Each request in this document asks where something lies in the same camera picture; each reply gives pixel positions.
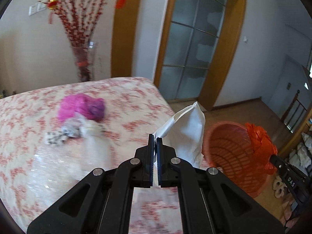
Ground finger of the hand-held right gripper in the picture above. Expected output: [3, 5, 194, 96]
[269, 154, 292, 175]

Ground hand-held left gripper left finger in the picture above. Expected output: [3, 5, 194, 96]
[27, 134, 155, 234]

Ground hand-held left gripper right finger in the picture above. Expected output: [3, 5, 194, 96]
[156, 138, 284, 234]

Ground orange plastic bag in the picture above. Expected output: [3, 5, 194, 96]
[245, 123, 278, 175]

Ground white paper bag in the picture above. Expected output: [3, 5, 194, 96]
[153, 102, 206, 169]

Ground plastic wastebasket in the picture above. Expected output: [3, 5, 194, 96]
[202, 121, 271, 199]

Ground clear plastic bag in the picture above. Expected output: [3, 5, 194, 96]
[73, 113, 115, 176]

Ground orange bin liner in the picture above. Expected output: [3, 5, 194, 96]
[202, 121, 259, 176]

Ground purple plastic bag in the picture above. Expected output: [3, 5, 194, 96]
[86, 98, 106, 123]

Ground grey patterned plastic bag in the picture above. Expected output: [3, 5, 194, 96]
[46, 118, 82, 147]

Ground pink plastic bag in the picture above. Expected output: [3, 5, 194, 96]
[58, 93, 92, 122]

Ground beige fluffy slipper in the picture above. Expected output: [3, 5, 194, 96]
[273, 179, 284, 198]

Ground pink slipper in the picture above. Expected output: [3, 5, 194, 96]
[280, 195, 300, 227]

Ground metal storage rack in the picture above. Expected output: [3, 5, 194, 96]
[288, 117, 312, 171]

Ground floral tablecloth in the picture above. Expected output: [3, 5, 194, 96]
[0, 77, 183, 234]

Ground glass vase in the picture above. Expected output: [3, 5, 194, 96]
[71, 41, 98, 82]

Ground frosted glass door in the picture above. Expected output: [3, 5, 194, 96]
[160, 0, 230, 100]

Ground red berry branches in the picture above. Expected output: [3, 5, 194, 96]
[34, 0, 115, 49]

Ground small red lantern ornament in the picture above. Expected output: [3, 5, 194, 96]
[46, 0, 59, 25]

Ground wooden door frame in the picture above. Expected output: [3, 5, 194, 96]
[153, 0, 248, 111]

